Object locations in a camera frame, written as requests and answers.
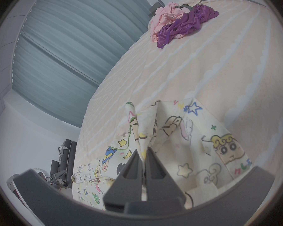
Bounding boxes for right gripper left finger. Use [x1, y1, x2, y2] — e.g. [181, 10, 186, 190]
[103, 149, 143, 211]

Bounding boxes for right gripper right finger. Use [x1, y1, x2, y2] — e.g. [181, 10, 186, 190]
[145, 148, 187, 208]

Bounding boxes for white printed pyjama top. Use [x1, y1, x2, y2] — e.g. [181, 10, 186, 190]
[72, 98, 253, 210]

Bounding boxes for bed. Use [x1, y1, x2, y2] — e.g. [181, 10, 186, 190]
[72, 0, 283, 209]

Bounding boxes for blue-green curtain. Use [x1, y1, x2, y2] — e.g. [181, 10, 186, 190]
[21, 0, 152, 85]
[12, 35, 100, 129]

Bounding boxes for purple garment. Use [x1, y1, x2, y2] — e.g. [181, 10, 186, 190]
[157, 4, 219, 49]

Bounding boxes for pink garment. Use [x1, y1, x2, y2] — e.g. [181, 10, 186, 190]
[150, 2, 187, 42]

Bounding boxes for grey bedside table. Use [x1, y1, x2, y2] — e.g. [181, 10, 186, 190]
[150, 3, 163, 14]

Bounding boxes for dark grey garment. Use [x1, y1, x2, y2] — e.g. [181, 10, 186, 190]
[178, 3, 195, 12]

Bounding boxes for cream pillow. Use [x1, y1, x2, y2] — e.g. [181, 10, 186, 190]
[183, 0, 202, 8]

